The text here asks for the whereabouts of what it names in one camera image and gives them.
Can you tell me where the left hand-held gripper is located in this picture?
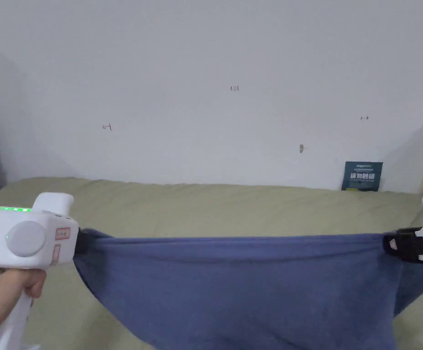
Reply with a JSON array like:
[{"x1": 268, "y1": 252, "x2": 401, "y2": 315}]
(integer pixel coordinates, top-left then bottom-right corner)
[{"x1": 0, "y1": 192, "x2": 101, "y2": 350}]

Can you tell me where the dark blue shirt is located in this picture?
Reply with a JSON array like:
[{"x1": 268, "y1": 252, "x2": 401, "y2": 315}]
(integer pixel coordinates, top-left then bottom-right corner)
[{"x1": 73, "y1": 229, "x2": 423, "y2": 350}]

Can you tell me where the person's left hand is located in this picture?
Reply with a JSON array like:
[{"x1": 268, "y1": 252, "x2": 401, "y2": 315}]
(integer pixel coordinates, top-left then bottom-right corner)
[{"x1": 0, "y1": 267, "x2": 48, "y2": 324}]

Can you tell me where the dark teal printed card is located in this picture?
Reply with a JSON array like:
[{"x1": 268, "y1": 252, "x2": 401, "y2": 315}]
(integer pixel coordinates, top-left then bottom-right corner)
[{"x1": 340, "y1": 161, "x2": 384, "y2": 192}]

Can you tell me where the bed with pale green sheet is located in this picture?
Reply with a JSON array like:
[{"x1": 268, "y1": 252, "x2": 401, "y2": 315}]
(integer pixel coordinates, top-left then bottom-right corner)
[{"x1": 0, "y1": 177, "x2": 423, "y2": 350}]

